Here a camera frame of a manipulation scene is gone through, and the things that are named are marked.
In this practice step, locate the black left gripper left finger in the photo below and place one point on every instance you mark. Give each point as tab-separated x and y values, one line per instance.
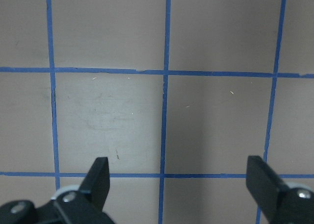
81	204

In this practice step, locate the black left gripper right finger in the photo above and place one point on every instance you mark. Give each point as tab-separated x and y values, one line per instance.
281	202

